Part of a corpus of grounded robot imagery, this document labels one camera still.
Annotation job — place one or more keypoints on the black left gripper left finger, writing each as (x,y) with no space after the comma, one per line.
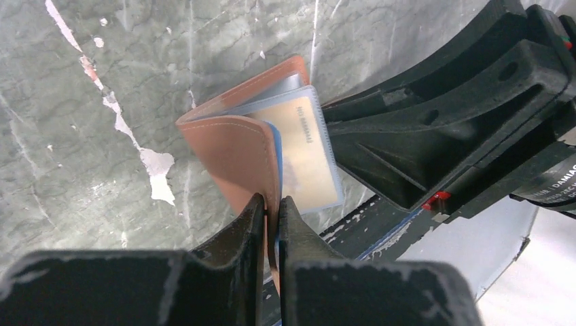
(218,283)

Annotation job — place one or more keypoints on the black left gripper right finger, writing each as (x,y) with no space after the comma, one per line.
(319,286)

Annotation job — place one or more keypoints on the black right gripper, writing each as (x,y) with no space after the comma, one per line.
(490,115)

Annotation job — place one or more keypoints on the pink leather card holder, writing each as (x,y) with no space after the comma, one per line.
(243,154)

